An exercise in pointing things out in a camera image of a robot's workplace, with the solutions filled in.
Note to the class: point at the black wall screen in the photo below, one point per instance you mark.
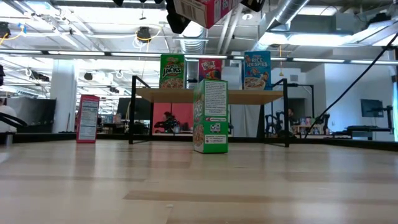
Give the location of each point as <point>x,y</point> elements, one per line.
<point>372,108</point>

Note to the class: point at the dark room partition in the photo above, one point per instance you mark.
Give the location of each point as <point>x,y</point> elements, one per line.
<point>34,115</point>

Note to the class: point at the silver ceiling ventilation duct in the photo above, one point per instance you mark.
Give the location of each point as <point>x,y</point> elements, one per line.
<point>289,11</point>
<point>190,40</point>

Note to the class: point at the long ceiling light rail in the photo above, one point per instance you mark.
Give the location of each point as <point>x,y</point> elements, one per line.
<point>77,53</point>

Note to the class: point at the white building column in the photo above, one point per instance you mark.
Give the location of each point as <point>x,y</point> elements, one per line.
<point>63,93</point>

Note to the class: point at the wooden shelf black metal frame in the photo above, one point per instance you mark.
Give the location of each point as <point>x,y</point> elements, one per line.
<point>248,97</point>

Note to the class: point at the blue Rice Krispies cereal box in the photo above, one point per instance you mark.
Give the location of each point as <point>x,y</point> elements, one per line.
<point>257,71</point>

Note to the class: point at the black hanging ceiling camera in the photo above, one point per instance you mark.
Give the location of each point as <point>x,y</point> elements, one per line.
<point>144,35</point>

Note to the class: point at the person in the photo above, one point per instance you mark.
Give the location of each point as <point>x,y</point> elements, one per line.
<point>168,123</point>
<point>290,115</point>

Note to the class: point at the green Apple Jacks cereal box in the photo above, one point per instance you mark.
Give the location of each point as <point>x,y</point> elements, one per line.
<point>172,71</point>
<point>214,124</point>

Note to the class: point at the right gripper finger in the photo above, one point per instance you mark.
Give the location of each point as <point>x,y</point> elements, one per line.
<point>255,4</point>
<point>175,20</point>

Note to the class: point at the black ceiling fixture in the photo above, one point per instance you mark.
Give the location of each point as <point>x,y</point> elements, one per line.
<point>3,29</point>

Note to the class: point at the black computer monitor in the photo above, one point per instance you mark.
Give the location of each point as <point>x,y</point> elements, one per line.
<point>133,109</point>

